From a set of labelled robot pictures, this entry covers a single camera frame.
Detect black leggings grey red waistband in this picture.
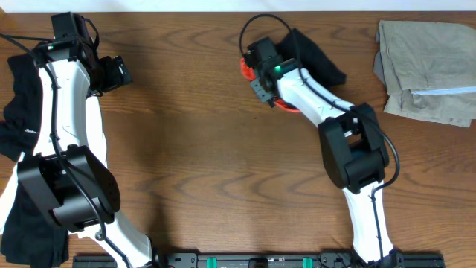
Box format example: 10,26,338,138
240,28,347,113

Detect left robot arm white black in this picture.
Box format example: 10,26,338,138
17,12,154,267

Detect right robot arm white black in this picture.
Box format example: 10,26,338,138
244,38,394,267

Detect folded khaki trousers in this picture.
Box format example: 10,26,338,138
373,20,475,127

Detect black garment with white logo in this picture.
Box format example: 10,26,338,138
1,54,68,267

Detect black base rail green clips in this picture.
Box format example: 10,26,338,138
72,251,446,268

